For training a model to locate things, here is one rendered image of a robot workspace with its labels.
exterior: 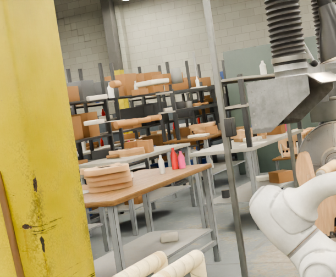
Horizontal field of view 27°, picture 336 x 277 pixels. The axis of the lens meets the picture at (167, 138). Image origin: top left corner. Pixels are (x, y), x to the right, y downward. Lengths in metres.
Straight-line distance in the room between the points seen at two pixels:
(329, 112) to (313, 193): 0.60
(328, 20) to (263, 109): 0.30
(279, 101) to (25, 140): 0.81
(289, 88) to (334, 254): 0.47
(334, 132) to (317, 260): 0.62
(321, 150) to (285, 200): 0.53
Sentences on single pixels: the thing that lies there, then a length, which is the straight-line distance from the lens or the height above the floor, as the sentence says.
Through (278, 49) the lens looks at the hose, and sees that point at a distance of 2.04.
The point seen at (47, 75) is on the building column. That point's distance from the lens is 2.33.
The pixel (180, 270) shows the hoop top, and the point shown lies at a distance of 1.28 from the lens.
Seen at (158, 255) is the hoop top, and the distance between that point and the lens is 1.39.
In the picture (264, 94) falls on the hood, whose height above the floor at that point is 1.49.
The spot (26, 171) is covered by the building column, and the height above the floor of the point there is 1.36.
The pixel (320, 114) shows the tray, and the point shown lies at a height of 1.40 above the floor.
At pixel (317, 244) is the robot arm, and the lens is 1.67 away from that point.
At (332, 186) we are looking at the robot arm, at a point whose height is 1.26.
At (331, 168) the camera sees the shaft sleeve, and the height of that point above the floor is 1.25.
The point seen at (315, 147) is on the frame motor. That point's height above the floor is 1.31.
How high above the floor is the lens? 1.51
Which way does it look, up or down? 3 degrees down
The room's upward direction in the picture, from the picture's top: 8 degrees counter-clockwise
